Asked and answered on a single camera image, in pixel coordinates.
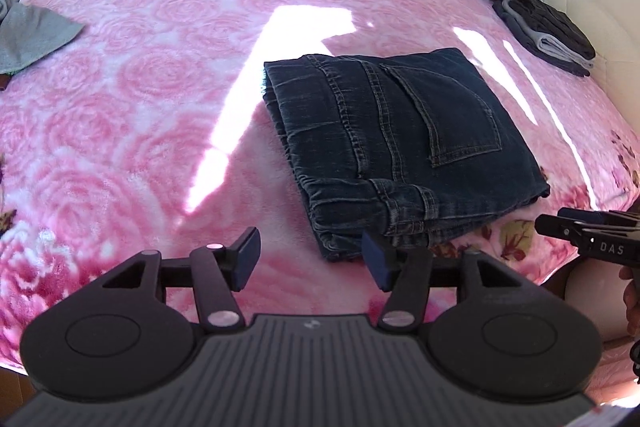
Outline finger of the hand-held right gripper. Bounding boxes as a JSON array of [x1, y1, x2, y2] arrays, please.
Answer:
[[556, 207, 640, 229], [534, 213, 640, 244]]

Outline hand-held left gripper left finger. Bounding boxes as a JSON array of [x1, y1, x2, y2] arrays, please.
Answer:
[[102, 227, 263, 334]]

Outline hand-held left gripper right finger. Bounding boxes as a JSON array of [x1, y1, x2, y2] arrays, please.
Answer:
[[361, 229, 543, 334]]

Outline blue denim jeans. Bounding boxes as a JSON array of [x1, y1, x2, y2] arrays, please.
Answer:
[[262, 48, 552, 264]]

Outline person's right hand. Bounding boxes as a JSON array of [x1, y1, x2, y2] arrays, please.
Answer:
[[618, 266, 640, 334]]

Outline white padded bed base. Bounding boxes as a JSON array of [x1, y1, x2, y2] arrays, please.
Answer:
[[571, 264, 634, 346]]

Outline pink floral blanket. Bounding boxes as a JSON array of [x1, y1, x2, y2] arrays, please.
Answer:
[[0, 0, 640, 374]]

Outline grey folded garment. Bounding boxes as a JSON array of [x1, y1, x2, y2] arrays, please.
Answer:
[[500, 0, 587, 64]]

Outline white padded headboard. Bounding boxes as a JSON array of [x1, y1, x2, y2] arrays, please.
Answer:
[[547, 0, 640, 212]]

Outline navy folded garment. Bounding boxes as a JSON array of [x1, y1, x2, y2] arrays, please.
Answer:
[[492, 0, 594, 78]]

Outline black folded garment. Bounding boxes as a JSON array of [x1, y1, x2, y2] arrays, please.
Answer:
[[505, 0, 597, 64]]

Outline grey sweatshirt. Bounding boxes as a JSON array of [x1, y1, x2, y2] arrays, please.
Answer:
[[0, 0, 86, 76]]

